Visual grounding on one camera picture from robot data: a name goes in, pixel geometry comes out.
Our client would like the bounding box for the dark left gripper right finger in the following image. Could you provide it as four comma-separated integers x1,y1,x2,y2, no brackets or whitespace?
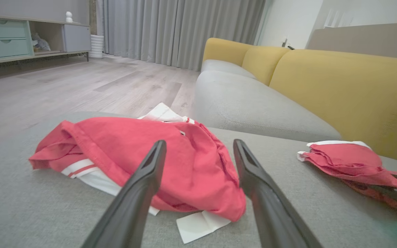
233,139,323,248

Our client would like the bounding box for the grey and teal cabinet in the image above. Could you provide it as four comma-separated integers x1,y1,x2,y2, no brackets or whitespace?
0,14,91,68

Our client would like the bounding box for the large grey sofa seat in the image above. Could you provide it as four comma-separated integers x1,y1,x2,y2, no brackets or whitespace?
0,111,397,248

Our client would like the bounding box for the white ribbed cylinder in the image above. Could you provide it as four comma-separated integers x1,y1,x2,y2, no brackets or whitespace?
89,34,105,59

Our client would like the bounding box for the grey pleated curtain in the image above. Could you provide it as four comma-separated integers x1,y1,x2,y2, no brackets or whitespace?
97,0,266,71

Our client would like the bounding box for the medium yellow sofa back cushion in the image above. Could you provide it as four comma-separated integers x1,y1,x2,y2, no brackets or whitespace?
242,46,290,86

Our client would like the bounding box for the red and white jersey garment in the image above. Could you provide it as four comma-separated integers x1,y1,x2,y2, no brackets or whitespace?
29,103,246,244

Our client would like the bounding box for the short grey sofa seat cushion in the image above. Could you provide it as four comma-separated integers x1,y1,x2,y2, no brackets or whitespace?
201,59,257,80

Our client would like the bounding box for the black plug with cable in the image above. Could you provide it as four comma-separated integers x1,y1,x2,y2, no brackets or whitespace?
281,36,295,51

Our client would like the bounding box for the small yellow sofa back cushion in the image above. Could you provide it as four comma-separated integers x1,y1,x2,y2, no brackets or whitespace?
203,38,254,68

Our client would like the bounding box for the grey plush toy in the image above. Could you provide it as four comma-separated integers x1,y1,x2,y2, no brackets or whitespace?
31,33,51,52

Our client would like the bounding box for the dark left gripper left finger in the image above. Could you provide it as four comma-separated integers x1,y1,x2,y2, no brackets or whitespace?
81,139,167,248

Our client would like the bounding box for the large yellow sofa back cushion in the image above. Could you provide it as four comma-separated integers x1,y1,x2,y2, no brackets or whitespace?
269,49,397,167

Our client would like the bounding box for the long grey sofa seat cushion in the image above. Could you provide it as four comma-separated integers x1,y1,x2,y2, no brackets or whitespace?
193,71,342,142

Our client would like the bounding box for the red white-trimmed garment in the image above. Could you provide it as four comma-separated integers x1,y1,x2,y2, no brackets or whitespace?
297,140,397,221

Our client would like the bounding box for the grey cabinet door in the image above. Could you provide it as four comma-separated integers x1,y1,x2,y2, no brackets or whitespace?
62,24,91,53

